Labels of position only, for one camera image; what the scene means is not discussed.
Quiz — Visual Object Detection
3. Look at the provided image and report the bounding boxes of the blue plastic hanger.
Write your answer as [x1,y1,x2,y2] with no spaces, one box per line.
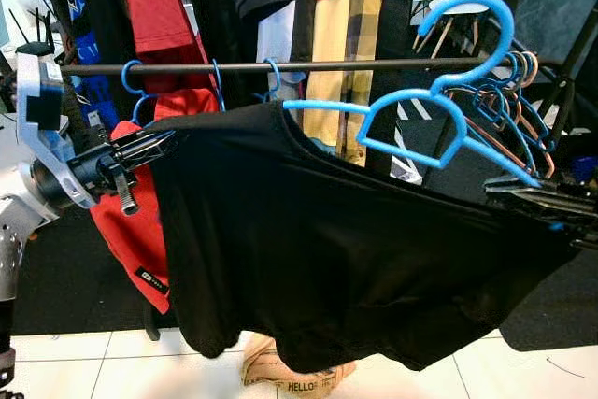
[282,0,543,187]
[120,60,158,125]
[264,57,311,107]

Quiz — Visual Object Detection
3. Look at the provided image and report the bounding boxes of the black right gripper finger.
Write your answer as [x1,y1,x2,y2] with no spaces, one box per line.
[484,180,576,204]
[488,195,576,224]

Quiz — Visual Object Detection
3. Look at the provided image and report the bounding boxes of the white hanging garment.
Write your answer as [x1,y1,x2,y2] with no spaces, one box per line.
[257,14,302,92]

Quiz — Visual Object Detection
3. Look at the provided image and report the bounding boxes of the copper wire hanger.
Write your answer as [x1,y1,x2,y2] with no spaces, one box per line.
[448,51,557,180]

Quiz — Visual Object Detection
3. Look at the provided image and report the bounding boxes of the blue black sports jersey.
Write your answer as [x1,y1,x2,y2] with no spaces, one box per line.
[47,0,122,134]

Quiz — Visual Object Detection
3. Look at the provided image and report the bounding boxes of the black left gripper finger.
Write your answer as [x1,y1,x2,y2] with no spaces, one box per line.
[114,131,180,157]
[123,142,177,174]

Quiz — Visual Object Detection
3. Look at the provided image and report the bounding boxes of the brown paper bag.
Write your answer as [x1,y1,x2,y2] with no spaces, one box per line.
[241,332,358,395]

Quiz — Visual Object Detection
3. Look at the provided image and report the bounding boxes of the black T-shirt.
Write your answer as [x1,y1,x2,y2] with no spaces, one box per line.
[149,100,582,374]

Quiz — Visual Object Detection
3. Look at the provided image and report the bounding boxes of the black wifi router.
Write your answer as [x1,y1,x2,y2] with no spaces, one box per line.
[7,0,59,57]

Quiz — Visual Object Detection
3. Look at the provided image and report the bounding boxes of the red shorts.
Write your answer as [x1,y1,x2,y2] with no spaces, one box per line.
[91,89,221,314]

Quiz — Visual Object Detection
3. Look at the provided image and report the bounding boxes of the yellow plaid garment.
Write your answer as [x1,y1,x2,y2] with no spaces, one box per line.
[301,0,386,166]

